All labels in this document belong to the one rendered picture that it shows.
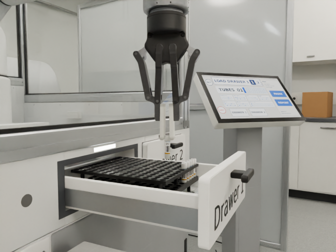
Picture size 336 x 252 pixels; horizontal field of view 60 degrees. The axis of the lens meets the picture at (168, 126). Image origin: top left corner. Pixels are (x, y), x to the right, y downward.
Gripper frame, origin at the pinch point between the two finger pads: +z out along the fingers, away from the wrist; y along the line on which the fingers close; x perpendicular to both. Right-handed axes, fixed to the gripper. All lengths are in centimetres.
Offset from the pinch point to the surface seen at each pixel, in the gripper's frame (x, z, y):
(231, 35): 170, -56, 30
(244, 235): 91, 63, 29
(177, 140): 45.3, 8.8, -1.5
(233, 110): 79, -1, 22
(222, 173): -7.2, 8.4, 10.0
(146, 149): 24.9, 9.1, -8.9
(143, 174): 0.3, 10.6, -5.0
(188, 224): -11.2, 15.9, 4.5
